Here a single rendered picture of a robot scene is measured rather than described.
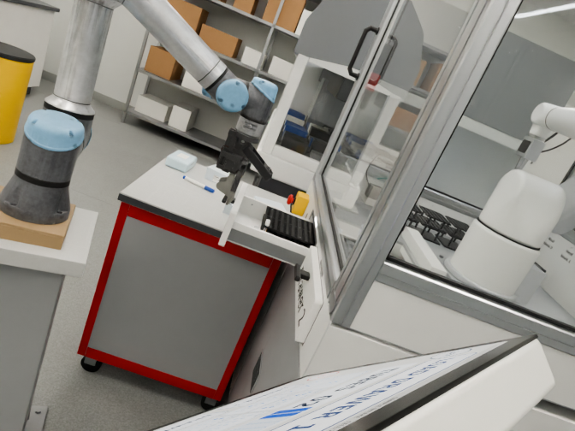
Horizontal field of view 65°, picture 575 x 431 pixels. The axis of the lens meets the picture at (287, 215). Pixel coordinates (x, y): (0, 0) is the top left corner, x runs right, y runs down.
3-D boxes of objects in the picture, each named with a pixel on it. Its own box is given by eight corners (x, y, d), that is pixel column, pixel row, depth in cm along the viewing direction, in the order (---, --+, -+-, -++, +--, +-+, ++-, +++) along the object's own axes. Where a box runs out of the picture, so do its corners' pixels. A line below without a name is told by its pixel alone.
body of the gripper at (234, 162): (219, 163, 133) (232, 125, 129) (246, 174, 134) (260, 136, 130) (214, 169, 126) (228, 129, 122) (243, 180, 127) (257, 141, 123)
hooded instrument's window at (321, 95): (259, 149, 210) (296, 54, 196) (275, 109, 379) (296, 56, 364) (474, 235, 222) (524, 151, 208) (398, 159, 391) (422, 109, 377)
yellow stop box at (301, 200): (289, 212, 165) (297, 195, 162) (289, 206, 171) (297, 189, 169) (302, 217, 165) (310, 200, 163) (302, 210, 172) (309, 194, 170)
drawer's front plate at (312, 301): (294, 342, 94) (315, 300, 91) (295, 279, 122) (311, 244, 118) (302, 345, 95) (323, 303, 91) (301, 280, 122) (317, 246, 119)
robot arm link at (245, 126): (266, 122, 129) (264, 126, 121) (260, 138, 130) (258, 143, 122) (241, 113, 128) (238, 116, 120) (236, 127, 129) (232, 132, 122)
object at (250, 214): (226, 240, 123) (234, 221, 121) (238, 210, 147) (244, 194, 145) (358, 290, 127) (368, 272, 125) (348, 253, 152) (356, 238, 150)
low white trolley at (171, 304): (67, 373, 167) (119, 191, 143) (127, 292, 225) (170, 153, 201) (214, 422, 173) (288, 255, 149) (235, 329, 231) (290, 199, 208)
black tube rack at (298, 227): (255, 244, 128) (263, 224, 126) (260, 222, 144) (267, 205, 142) (327, 271, 130) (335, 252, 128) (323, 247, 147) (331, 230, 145)
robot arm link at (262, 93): (249, 73, 123) (277, 84, 126) (235, 110, 127) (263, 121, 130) (253, 77, 116) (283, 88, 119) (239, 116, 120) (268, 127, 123)
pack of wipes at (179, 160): (186, 174, 183) (188, 163, 182) (163, 164, 183) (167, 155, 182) (195, 166, 198) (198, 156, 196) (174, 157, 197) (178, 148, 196)
